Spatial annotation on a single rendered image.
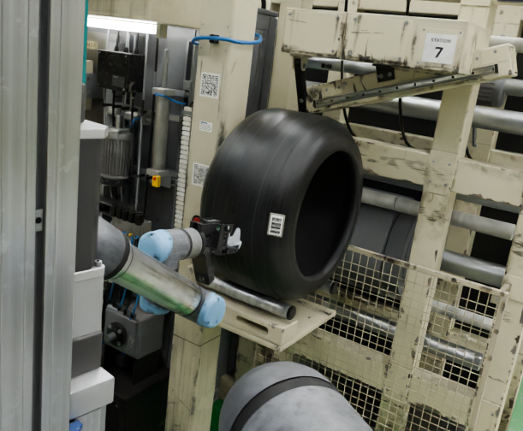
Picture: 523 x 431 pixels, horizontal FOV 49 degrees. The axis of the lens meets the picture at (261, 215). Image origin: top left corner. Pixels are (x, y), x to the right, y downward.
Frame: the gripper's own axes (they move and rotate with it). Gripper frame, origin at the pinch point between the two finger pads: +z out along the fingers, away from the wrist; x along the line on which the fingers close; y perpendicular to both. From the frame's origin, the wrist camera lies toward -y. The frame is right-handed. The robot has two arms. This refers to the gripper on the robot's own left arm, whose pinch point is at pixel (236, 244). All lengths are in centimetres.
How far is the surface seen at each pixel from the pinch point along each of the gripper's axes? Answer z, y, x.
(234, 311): 14.3, -24.2, 5.3
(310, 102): 56, 44, 17
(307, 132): 12.8, 33.6, -7.8
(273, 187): 1.2, 17.7, -7.3
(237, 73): 21, 47, 25
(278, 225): 1.6, 8.2, -10.9
